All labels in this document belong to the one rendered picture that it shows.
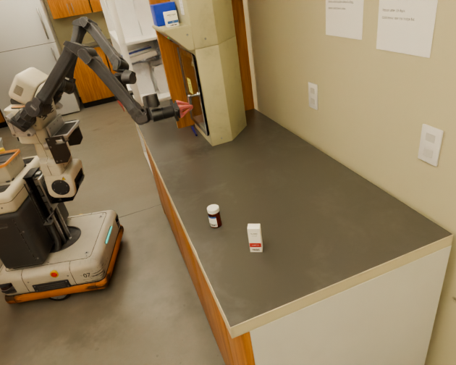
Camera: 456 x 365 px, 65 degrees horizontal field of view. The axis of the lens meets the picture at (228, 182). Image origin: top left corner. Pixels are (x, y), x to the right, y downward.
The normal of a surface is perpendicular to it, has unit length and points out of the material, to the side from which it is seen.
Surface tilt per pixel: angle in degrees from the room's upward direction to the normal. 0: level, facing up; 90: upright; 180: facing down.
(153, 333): 0
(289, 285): 1
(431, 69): 90
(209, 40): 90
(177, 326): 0
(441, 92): 90
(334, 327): 90
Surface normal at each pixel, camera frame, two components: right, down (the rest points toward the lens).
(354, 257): -0.14, -0.85
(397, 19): -0.93, 0.29
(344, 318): 0.35, 0.43
